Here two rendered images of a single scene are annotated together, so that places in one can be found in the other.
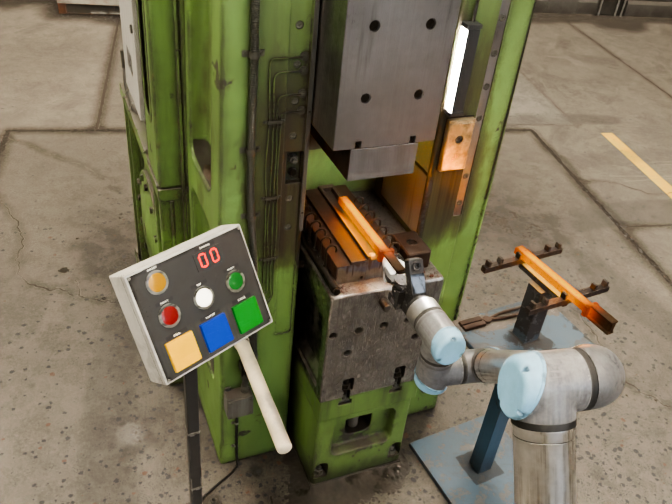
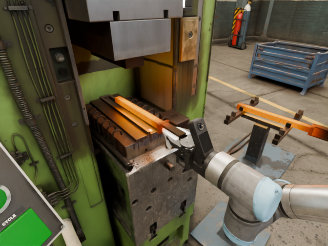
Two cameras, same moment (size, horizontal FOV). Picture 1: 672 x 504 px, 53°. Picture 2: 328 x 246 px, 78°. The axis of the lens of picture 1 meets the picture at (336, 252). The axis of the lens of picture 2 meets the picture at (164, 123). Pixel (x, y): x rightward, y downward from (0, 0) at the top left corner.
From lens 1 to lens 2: 129 cm
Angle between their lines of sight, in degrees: 12
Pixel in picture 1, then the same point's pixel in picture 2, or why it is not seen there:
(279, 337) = (95, 208)
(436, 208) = (181, 91)
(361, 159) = (123, 34)
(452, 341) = (276, 195)
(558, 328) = (265, 148)
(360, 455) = not seen: outside the picture
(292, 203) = (72, 101)
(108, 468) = not seen: outside the picture
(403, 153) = (160, 29)
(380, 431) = (175, 237)
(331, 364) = (138, 221)
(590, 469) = not seen: hidden behind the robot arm
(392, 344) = (176, 190)
